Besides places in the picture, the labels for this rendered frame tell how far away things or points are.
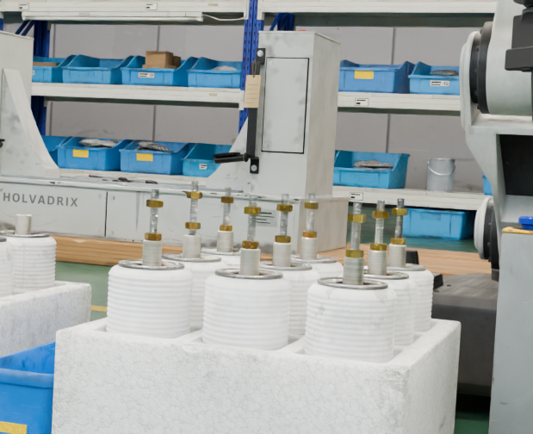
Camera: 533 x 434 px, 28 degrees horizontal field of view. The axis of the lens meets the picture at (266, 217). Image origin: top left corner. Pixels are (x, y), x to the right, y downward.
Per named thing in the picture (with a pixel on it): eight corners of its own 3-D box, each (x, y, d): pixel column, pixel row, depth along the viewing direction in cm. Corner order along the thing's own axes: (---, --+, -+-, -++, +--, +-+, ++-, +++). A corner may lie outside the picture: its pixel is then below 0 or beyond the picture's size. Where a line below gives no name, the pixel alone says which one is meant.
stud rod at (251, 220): (252, 263, 116) (257, 195, 116) (244, 263, 117) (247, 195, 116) (255, 263, 117) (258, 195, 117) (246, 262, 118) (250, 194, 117)
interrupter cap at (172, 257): (148, 260, 131) (148, 254, 131) (185, 257, 137) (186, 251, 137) (196, 266, 127) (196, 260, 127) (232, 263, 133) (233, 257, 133)
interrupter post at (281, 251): (294, 270, 128) (296, 243, 128) (278, 270, 127) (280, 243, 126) (283, 268, 130) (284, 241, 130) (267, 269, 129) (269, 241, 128)
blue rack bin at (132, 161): (151, 172, 703) (152, 140, 702) (204, 176, 690) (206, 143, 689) (115, 171, 656) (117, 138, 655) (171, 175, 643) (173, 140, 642)
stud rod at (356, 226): (346, 271, 113) (350, 201, 113) (354, 271, 114) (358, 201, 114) (352, 272, 113) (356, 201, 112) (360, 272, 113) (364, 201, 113)
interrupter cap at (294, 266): (325, 272, 127) (325, 267, 127) (273, 274, 123) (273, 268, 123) (288, 265, 134) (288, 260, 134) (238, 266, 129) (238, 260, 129)
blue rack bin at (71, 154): (92, 169, 717) (94, 138, 716) (143, 171, 703) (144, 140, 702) (52, 168, 670) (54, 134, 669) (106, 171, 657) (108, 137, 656)
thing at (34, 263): (5, 350, 160) (10, 231, 159) (63, 357, 157) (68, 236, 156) (-30, 361, 151) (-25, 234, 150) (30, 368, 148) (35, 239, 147)
